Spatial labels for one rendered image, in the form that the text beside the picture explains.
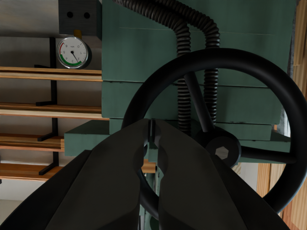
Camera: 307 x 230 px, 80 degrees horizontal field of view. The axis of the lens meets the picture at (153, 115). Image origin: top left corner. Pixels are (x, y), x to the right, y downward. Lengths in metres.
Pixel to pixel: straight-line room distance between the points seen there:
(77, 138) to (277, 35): 0.53
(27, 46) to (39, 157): 1.78
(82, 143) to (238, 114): 0.39
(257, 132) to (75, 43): 0.46
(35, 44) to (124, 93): 3.13
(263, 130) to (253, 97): 0.09
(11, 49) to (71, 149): 3.31
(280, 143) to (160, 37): 0.39
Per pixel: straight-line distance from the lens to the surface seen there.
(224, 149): 0.28
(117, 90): 0.45
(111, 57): 0.46
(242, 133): 0.51
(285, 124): 1.38
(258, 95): 0.51
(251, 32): 0.51
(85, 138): 0.49
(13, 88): 3.71
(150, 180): 0.88
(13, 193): 4.20
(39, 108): 2.87
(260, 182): 2.79
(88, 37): 0.45
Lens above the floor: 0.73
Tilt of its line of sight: 7 degrees up
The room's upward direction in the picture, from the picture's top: 178 degrees counter-clockwise
